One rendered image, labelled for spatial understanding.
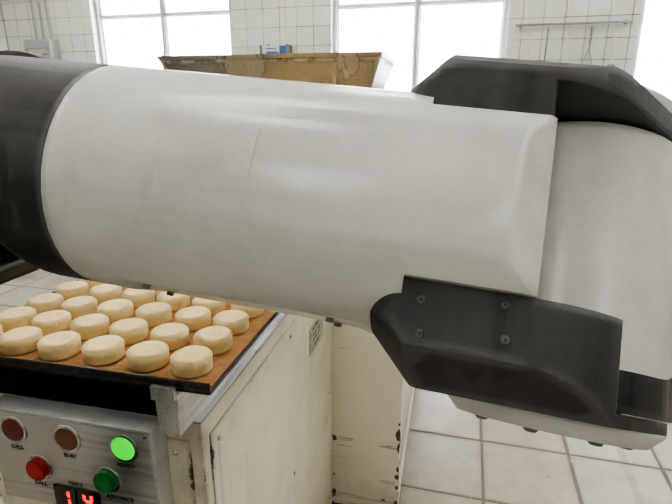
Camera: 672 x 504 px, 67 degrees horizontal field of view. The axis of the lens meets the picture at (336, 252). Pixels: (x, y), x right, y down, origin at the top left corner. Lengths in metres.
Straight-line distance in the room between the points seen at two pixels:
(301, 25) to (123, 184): 4.48
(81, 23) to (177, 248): 5.54
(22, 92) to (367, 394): 1.27
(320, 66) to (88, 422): 0.88
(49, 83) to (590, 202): 0.19
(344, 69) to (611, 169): 1.06
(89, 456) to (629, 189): 0.68
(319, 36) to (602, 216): 4.43
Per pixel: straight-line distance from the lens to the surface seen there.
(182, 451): 0.71
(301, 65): 1.26
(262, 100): 0.17
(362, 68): 1.23
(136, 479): 0.73
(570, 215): 0.19
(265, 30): 4.75
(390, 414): 1.43
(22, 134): 0.21
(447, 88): 0.18
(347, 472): 1.57
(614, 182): 0.20
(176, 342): 0.70
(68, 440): 0.75
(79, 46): 5.72
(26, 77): 0.22
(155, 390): 0.63
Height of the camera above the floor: 1.22
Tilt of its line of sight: 17 degrees down
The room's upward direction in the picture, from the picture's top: straight up
